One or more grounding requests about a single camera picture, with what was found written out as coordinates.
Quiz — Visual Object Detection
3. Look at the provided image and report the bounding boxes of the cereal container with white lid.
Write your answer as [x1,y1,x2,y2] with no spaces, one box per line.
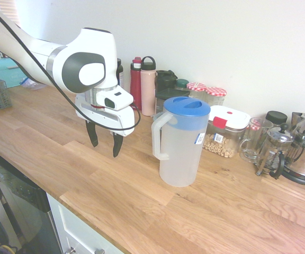
[202,105,251,159]

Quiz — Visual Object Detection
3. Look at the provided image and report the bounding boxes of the metal drawer handle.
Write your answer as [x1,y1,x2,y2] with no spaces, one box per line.
[66,246,105,254]

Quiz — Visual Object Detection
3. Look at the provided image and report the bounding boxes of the window blinds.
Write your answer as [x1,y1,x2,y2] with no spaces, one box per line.
[8,0,21,29]

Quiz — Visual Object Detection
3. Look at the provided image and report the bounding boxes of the pink water bottle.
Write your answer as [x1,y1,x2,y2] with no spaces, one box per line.
[140,56,157,116]

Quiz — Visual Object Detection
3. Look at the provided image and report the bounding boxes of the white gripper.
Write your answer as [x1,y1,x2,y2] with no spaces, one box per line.
[75,93,136,158]

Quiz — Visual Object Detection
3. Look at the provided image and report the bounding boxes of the jar with green lid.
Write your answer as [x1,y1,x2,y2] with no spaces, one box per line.
[175,78,190,92]

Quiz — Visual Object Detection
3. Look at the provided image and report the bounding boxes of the glass French press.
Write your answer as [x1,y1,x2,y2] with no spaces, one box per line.
[255,123,294,180]

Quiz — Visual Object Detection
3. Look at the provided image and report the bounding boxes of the black Vega protein tub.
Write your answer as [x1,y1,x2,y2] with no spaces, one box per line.
[116,58,124,88]

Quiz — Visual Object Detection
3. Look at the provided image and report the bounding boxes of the white cabinet drawer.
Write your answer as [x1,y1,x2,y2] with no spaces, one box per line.
[46,193,132,254]

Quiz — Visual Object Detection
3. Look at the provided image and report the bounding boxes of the black shaker bottle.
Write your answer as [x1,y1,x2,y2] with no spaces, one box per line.
[155,69,178,93]

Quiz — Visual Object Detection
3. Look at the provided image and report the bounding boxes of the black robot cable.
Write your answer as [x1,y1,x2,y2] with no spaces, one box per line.
[0,0,142,131]

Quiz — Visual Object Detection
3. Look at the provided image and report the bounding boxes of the clear glass mug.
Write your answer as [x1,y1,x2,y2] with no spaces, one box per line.
[238,117,274,163]

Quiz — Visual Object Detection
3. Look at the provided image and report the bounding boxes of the jar with black lid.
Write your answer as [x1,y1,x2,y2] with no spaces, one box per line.
[265,111,288,128]

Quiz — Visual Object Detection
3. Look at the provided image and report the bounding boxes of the clear plastic zip bag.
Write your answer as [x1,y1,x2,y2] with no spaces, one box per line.
[19,78,46,92]

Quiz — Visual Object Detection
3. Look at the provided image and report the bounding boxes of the black dishwasher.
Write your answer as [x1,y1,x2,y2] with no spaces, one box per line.
[0,144,63,254]

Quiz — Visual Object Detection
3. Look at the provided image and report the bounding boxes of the translucent pitcher with blue lid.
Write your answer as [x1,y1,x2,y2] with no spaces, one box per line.
[151,96,211,188]

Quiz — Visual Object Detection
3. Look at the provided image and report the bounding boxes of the red water bottle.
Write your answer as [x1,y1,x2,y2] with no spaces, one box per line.
[130,56,142,111]

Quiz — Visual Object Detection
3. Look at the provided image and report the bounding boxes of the clear container with black lid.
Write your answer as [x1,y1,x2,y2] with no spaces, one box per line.
[155,88,191,114]

